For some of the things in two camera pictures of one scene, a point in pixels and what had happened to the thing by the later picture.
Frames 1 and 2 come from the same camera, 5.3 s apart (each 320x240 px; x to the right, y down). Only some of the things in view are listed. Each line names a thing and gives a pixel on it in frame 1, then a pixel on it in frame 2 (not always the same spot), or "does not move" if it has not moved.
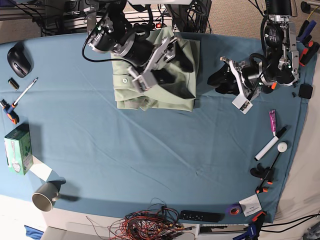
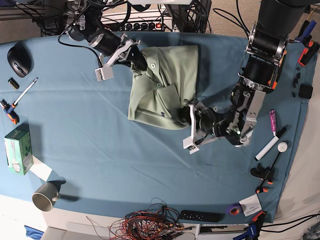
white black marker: x=274 y=140 does not move
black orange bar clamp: x=263 y=173 does not move
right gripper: x=169 y=51 → x=120 y=54
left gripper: x=224 y=74 → x=194 y=108
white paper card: x=250 y=205 does not move
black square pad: x=305 y=91 does not move
